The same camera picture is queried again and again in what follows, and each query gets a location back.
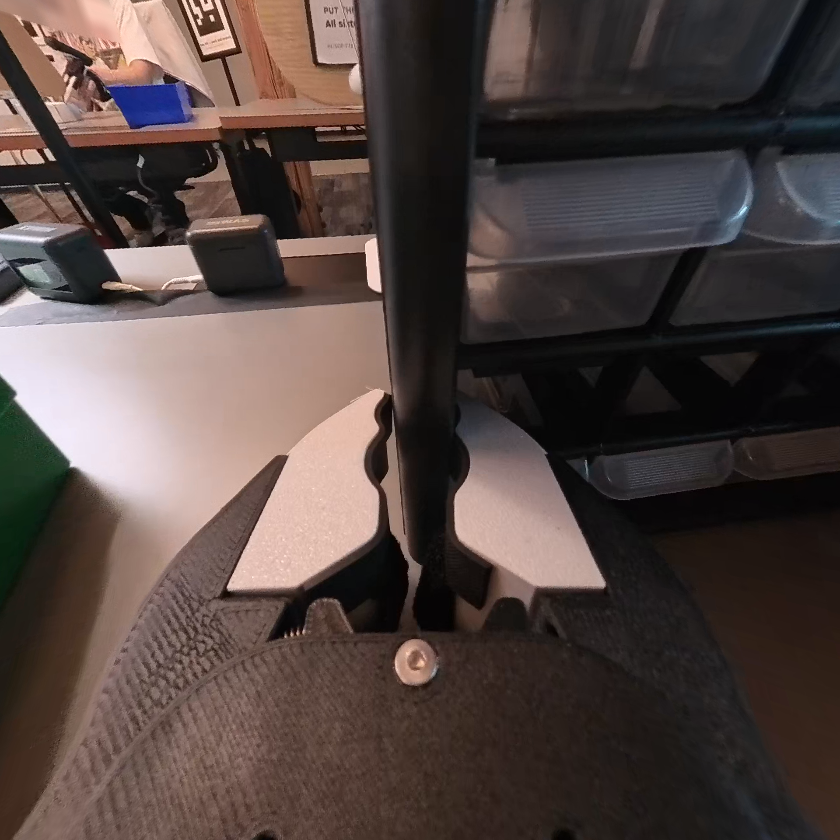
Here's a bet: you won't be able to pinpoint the wooden post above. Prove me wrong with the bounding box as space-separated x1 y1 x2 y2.
235 0 327 238

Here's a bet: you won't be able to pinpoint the blue plastic bin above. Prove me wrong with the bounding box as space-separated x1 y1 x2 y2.
105 82 196 130

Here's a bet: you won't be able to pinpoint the rows of clear drawers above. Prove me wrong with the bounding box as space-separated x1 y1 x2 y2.
459 0 840 501

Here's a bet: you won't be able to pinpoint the black and white tag poster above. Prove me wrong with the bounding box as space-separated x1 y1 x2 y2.
177 0 242 63

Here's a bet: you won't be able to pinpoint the black drawer cabinet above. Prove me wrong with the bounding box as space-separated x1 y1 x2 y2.
354 0 840 534

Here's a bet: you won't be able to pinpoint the dark grey charger box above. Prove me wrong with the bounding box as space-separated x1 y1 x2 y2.
0 223 123 305
185 213 287 296

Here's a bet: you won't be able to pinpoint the green plastic storage bin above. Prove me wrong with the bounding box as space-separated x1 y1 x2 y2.
0 377 71 611

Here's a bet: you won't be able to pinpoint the wooden desk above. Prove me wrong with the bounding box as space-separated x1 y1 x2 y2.
220 98 366 161
0 108 224 188

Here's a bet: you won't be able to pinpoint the framed white sign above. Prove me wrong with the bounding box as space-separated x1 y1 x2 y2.
305 0 363 67

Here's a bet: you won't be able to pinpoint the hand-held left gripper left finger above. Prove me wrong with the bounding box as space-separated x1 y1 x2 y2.
226 388 395 595

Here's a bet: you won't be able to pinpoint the black tripod pole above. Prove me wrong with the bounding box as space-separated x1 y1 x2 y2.
0 29 130 249

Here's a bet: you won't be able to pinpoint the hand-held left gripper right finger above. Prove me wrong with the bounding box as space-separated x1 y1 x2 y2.
448 397 606 601

